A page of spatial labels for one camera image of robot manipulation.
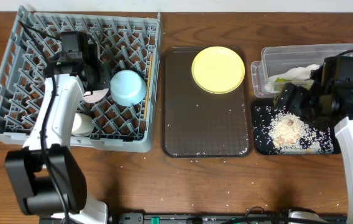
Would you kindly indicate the grey plastic dish rack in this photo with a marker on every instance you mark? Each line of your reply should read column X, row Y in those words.
column 124, row 43

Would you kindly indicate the green orange snack wrapper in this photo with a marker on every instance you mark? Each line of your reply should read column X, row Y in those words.
column 280, row 82

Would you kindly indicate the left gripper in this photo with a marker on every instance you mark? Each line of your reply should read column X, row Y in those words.
column 99, row 78

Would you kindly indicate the white cup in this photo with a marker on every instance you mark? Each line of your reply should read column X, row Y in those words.
column 82, row 125

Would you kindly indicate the dark brown serving tray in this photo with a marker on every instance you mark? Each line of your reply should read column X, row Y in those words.
column 196, row 123

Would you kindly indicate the white napkin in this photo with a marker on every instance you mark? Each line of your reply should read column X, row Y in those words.
column 298, row 73

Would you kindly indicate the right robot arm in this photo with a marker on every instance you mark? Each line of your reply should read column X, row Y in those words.
column 327, row 104

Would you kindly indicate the black waste tray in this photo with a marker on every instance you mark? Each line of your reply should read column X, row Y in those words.
column 263, row 133

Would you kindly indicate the clear plastic waste bin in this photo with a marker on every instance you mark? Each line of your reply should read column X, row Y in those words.
column 278, row 60

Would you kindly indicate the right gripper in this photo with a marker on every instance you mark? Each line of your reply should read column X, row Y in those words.
column 299, row 93

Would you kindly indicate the white bowl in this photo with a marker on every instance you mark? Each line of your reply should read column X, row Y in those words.
column 94, row 96

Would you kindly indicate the yellow plate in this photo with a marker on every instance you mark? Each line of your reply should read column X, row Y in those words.
column 218, row 70

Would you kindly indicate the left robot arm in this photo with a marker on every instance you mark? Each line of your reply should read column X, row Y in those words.
column 44, row 175

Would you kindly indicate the rice and food scraps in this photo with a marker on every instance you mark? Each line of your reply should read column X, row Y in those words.
column 291, row 133

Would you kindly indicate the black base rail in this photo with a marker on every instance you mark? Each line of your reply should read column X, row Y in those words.
column 254, row 215

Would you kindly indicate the light blue bowl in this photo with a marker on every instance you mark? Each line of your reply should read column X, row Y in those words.
column 128, row 88

